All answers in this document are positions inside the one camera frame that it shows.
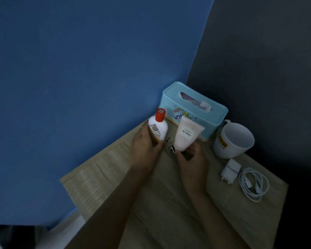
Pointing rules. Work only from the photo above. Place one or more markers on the person's right hand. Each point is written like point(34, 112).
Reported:
point(194, 168)

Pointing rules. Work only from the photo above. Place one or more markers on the person's left hand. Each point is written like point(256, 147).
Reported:
point(142, 152)

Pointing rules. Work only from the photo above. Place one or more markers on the person's left thumb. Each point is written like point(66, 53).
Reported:
point(161, 147)

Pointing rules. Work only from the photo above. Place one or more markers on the person's right thumb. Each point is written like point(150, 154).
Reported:
point(176, 153)

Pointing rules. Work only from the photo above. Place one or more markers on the white bottle with red cap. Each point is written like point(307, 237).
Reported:
point(158, 128)

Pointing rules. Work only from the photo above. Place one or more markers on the white cream tube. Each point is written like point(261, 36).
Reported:
point(186, 134)

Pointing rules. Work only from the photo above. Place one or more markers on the person's right forearm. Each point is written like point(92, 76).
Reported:
point(215, 220)

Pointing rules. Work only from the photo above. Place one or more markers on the person's left forearm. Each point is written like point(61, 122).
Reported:
point(114, 210)

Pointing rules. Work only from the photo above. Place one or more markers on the light blue tissue box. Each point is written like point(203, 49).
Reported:
point(210, 116)

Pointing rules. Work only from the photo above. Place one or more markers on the white tissue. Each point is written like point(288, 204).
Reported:
point(197, 102)

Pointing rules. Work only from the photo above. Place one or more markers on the white charger plug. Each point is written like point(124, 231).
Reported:
point(230, 171)

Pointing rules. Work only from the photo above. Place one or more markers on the white mug with yellow label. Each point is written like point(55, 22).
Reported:
point(233, 142)

